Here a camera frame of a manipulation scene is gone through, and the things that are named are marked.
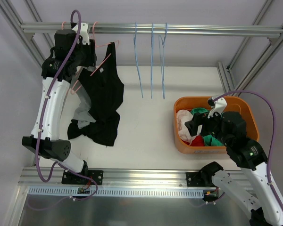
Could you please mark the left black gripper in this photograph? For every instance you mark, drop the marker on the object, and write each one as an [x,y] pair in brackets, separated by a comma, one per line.
[91,52]

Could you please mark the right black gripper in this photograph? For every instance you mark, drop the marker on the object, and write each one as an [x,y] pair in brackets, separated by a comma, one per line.
[197,123]

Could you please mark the white tank top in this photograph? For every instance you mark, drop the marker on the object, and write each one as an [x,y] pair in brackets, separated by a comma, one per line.
[183,116]

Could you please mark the red tank top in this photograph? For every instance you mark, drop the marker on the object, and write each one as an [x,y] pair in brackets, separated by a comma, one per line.
[197,141]

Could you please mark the green tank top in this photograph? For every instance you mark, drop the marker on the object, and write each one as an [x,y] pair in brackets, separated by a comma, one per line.
[209,140]

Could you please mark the pink hanger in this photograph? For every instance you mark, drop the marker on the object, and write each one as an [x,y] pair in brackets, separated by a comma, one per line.
[98,46]
[73,88]

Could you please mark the black tank top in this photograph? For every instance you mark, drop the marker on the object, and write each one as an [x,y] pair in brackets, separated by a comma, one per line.
[106,93]

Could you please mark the blue hanger of white top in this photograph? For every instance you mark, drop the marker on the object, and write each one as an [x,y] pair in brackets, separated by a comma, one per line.
[136,59]

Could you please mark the blue hanger of green top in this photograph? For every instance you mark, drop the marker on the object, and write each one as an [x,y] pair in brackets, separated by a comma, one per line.
[151,60]

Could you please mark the blue hanger of red top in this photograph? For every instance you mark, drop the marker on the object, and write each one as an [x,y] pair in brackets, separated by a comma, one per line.
[161,45]

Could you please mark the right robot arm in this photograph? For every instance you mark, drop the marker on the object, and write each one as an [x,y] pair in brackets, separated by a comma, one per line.
[229,128]

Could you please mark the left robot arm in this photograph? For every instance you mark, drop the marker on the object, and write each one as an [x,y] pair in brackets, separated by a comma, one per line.
[73,48]

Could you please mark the grey tank top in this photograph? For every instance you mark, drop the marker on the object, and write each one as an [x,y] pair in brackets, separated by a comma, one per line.
[82,114]

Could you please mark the orange plastic basket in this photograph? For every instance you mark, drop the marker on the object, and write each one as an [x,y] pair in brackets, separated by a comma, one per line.
[233,104]

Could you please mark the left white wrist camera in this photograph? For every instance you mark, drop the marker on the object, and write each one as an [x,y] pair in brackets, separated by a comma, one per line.
[83,37]

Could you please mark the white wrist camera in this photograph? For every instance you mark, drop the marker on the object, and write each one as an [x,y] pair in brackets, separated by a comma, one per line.
[83,37]
[217,106]

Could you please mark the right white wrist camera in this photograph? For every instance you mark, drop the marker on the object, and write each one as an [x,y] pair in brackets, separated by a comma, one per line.
[217,106]

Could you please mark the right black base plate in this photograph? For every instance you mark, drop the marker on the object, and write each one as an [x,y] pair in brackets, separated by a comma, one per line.
[198,179]

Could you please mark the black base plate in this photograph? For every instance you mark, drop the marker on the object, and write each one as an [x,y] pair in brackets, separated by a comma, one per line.
[69,178]
[198,179]

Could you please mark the aluminium hanging rail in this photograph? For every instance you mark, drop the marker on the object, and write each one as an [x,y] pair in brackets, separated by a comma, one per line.
[184,29]

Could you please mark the aluminium front rail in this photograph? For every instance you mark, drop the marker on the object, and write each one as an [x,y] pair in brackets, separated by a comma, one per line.
[117,178]

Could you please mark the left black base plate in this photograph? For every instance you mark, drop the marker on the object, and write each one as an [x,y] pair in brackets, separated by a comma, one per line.
[69,178]

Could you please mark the white slotted cable duct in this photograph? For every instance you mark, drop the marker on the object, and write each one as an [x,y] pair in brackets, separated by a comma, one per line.
[116,192]

